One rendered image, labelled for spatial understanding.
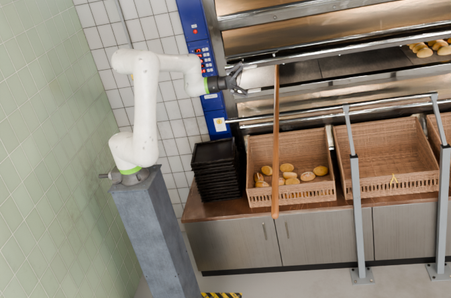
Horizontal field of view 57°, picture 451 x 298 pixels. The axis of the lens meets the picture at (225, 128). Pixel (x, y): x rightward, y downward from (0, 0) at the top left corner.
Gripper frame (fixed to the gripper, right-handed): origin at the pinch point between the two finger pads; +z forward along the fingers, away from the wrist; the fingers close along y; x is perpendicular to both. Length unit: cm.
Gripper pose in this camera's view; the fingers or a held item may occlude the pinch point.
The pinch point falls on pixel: (256, 78)
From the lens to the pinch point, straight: 222.6
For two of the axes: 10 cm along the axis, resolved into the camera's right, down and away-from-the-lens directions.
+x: -1.2, 4.8, -8.7
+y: 2.0, 8.7, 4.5
